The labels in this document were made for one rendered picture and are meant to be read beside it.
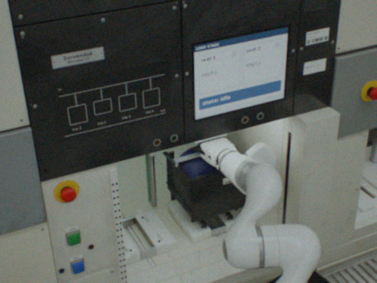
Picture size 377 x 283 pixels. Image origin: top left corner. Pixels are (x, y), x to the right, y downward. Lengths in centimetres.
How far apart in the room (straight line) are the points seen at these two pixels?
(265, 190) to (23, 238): 63
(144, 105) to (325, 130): 58
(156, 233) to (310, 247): 83
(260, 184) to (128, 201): 98
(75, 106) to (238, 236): 50
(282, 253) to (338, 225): 77
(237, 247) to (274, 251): 8
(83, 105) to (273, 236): 55
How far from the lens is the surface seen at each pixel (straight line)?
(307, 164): 188
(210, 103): 164
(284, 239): 145
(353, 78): 189
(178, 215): 223
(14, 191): 155
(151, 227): 218
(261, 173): 149
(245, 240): 144
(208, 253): 212
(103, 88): 150
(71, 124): 151
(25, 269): 171
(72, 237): 167
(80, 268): 175
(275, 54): 170
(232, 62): 163
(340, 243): 226
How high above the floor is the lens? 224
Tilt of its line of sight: 31 degrees down
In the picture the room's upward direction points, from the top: 2 degrees counter-clockwise
